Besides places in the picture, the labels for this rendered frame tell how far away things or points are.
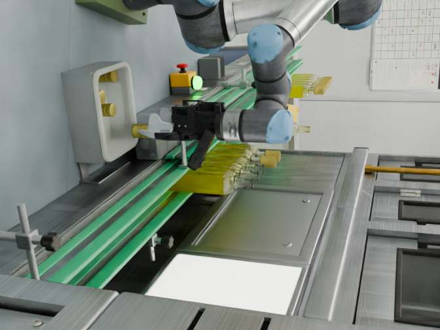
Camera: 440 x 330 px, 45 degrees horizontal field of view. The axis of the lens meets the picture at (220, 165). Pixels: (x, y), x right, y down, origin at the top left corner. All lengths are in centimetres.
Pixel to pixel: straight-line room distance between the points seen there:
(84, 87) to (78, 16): 19
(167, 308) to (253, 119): 71
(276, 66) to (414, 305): 59
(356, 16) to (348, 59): 588
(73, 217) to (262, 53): 53
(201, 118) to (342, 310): 52
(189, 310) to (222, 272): 74
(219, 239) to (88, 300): 88
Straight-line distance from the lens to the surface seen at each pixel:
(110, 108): 137
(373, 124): 750
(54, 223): 116
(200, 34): 145
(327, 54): 736
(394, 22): 724
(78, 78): 128
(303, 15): 121
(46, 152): 126
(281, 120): 116
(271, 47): 112
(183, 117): 123
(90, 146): 131
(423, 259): 144
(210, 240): 141
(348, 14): 146
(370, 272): 135
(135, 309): 53
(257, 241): 139
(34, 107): 123
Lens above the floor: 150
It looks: 18 degrees down
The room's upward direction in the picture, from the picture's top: 93 degrees clockwise
